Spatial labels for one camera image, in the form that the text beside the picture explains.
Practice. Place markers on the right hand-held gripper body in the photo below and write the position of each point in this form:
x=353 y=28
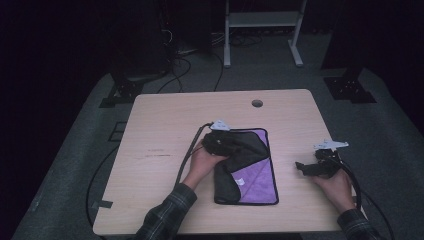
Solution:
x=328 y=163

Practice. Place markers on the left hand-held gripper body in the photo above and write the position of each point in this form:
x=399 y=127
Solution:
x=218 y=143

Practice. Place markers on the purple cloth with black trim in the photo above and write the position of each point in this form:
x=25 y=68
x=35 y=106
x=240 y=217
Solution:
x=256 y=183

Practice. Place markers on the person's left hand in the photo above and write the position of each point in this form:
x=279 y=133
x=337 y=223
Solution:
x=200 y=166

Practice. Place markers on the person's right hand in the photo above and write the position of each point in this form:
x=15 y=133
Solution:
x=338 y=191

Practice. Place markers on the grey floor tape strip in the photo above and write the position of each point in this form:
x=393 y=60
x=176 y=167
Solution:
x=101 y=204

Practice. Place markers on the white metal stand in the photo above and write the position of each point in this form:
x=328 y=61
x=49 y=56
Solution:
x=263 y=19

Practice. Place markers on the black stand base plate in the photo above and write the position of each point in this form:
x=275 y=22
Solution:
x=350 y=88
x=121 y=91

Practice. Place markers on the dark floor outlet frame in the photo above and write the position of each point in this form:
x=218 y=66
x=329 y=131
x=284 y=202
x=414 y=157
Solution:
x=116 y=131

